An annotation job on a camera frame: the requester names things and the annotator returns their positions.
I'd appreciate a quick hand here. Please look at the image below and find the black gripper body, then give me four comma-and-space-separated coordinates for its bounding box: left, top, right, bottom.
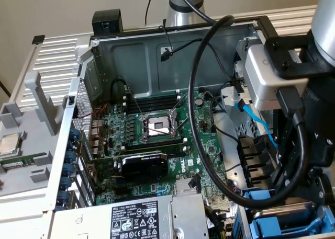
300, 78, 335, 169

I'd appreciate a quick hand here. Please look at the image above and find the blue data wire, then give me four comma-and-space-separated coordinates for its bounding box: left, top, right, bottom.
235, 99, 280, 150

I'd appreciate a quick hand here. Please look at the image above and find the empty blue disk carrier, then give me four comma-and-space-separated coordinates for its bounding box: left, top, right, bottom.
248, 206, 335, 239

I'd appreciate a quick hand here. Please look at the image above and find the silver drive cage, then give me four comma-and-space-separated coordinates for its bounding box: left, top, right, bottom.
219, 37, 273, 135

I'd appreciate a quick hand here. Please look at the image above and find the hard drive in blue caddy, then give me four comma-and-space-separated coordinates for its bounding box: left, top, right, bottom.
234, 186, 335, 239

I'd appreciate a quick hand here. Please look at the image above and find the silver heat sink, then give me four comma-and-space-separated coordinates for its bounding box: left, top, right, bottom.
174, 178, 199, 197

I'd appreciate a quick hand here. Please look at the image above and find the black RAM slot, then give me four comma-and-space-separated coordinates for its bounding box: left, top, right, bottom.
122, 143, 188, 157
125, 91, 181, 105
122, 136, 188, 149
122, 99, 181, 113

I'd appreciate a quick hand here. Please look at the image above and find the silver power supply unit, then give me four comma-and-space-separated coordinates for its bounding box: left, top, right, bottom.
52, 193, 210, 239

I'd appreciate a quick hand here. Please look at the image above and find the CPU socket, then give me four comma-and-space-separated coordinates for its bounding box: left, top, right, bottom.
138, 110, 181, 143

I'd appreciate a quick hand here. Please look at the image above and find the green motherboard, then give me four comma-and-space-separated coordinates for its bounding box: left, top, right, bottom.
88, 90, 238, 225

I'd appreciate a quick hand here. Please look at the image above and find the black graphics card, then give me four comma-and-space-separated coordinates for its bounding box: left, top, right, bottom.
88, 151, 170, 182

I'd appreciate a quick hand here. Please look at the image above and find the metal locking lever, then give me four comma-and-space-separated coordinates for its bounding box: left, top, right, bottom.
125, 85, 144, 119

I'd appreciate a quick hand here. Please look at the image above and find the open PC case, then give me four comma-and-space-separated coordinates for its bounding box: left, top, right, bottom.
43, 15, 335, 239

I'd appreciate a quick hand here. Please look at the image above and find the small black box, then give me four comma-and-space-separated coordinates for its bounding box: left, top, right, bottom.
92, 9, 124, 36

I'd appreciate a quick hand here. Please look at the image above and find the grey parts rack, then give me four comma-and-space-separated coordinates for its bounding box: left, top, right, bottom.
0, 71, 65, 198

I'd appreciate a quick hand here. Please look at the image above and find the green RAM stick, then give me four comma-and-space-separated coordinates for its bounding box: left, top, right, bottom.
0, 152, 47, 166

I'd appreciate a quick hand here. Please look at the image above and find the silver CPU chip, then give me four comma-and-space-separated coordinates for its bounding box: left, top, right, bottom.
0, 133, 21, 156

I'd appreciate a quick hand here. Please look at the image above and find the black plastic fan duct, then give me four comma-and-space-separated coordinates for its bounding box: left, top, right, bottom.
237, 134, 278, 190

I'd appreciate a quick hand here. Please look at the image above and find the thin black wire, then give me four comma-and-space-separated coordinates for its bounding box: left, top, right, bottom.
210, 92, 240, 142

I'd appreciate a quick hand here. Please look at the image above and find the silver camera box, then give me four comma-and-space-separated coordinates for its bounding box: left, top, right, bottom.
243, 44, 309, 111

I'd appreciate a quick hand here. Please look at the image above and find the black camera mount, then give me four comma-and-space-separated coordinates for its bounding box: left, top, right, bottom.
263, 29, 335, 80

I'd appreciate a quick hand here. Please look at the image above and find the thick black plug wire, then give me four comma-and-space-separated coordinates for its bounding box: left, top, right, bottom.
188, 174, 202, 194

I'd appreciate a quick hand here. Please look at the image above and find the braided power wire bundle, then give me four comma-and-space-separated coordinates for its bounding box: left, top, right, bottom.
204, 204, 236, 239

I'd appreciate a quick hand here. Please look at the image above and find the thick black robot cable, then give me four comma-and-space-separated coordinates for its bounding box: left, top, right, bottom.
174, 0, 309, 210

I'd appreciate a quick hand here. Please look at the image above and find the black wire with plug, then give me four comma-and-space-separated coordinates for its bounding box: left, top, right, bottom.
158, 26, 247, 90

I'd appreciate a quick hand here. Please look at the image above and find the thin black cable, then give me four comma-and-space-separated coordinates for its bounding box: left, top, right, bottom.
145, 0, 155, 25

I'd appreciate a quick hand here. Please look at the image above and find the dark thin floor cable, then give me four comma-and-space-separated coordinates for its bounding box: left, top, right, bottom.
0, 81, 12, 98

